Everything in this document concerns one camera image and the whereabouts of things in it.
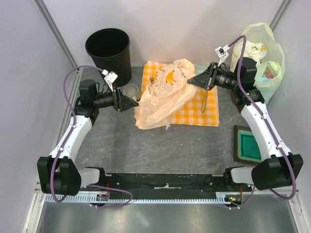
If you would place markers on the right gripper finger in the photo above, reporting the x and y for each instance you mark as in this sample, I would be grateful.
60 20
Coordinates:
203 76
203 84

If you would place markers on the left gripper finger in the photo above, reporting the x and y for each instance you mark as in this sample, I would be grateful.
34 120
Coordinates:
125 107
126 101

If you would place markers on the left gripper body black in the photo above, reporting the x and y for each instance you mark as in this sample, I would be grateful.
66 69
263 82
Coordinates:
108 99

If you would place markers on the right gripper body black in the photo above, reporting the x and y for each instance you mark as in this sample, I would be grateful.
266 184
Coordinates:
218 77

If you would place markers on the orange banana print plastic bag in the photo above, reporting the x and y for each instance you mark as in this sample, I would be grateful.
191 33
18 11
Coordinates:
168 93

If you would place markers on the black plastic trash bin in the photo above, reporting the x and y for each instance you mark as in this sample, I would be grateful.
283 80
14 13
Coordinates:
110 50

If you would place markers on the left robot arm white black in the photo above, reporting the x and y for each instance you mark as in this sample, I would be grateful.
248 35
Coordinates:
58 173

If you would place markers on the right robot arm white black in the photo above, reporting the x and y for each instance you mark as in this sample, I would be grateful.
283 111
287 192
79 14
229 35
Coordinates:
279 167

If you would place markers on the green plastic bag of trash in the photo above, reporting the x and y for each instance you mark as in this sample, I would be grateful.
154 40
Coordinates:
271 70

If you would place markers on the light blue ceramic bowl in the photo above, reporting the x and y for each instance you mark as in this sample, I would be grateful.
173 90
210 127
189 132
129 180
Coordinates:
200 69

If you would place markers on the striped ceramic cup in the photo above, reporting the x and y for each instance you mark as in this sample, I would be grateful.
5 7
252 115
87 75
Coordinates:
133 92

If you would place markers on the gold knife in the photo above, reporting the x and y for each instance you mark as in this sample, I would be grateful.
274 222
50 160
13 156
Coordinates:
204 101

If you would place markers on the yellow white checkered cloth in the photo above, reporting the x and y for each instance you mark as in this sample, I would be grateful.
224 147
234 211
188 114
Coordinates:
191 113

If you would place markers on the green square dish black rim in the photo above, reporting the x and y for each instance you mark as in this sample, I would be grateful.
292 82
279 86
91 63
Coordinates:
245 147

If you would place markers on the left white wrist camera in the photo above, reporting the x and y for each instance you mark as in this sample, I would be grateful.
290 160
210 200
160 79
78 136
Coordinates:
109 78

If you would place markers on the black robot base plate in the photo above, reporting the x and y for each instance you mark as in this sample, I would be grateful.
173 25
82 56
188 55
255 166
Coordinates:
171 186

